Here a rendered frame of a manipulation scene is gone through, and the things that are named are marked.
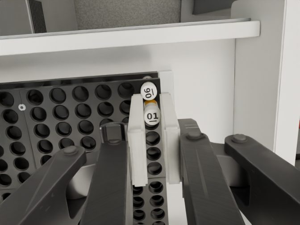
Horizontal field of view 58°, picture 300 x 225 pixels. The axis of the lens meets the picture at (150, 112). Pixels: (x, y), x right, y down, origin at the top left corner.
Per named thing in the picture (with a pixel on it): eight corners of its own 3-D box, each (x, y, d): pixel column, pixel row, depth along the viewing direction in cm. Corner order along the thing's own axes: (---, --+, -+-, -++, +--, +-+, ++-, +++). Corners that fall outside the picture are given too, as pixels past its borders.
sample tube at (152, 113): (157, 107, 23) (161, 125, 19) (143, 108, 23) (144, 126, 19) (156, 93, 23) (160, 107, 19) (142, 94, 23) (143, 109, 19)
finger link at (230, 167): (184, 159, 11) (258, 155, 11) (173, 118, 16) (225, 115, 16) (185, 191, 11) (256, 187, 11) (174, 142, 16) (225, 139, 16)
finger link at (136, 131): (147, 187, 13) (132, 188, 13) (145, 132, 20) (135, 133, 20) (143, 130, 12) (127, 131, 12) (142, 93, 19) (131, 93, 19)
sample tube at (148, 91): (152, 72, 24) (155, 83, 20) (155, 85, 25) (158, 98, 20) (139, 76, 24) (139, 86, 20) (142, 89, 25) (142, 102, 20)
